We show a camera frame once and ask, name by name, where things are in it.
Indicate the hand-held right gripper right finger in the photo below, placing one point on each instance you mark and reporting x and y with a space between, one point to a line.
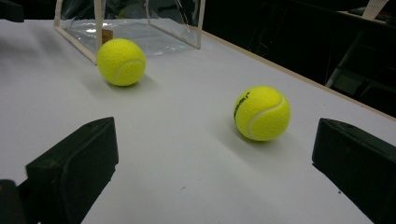
358 165

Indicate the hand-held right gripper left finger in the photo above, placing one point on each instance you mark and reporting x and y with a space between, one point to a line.
74 168

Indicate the dark object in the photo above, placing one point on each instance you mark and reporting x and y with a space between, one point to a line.
11 11

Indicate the clear plastic bag beige trim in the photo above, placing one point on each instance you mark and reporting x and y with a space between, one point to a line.
168 34

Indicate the grey metal stand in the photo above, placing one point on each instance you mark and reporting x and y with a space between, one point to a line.
345 77

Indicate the white board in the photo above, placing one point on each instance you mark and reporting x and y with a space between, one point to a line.
375 7

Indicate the yellow tennis ball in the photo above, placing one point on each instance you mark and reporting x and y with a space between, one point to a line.
121 62
261 113

